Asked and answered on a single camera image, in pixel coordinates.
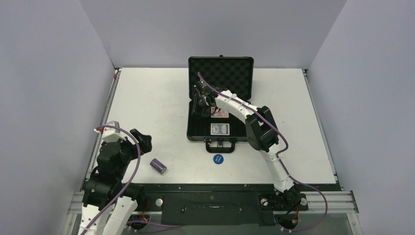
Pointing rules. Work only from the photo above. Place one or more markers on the black foam-lined carry case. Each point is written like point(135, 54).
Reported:
point(216, 86)

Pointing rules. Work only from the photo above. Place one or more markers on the blue playing card deck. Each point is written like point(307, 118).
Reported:
point(221, 129)

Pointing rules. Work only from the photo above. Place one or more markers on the purple poker chip stack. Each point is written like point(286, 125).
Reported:
point(158, 166)

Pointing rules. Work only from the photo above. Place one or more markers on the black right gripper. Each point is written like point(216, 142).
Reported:
point(201, 96)

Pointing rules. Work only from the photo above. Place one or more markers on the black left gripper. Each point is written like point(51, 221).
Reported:
point(145, 141)

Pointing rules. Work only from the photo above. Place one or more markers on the black robot base mount plate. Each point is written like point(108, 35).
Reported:
point(222, 204)

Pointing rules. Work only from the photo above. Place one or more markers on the red playing card deck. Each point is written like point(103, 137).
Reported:
point(218, 113)

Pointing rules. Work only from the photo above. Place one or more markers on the blue round dealer button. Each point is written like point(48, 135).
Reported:
point(218, 159)

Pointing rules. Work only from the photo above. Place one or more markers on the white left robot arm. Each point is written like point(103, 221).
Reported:
point(108, 203)

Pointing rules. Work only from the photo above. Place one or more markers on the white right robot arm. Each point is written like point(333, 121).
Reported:
point(261, 129)

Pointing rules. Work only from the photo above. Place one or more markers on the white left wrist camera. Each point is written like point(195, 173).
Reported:
point(112, 133)

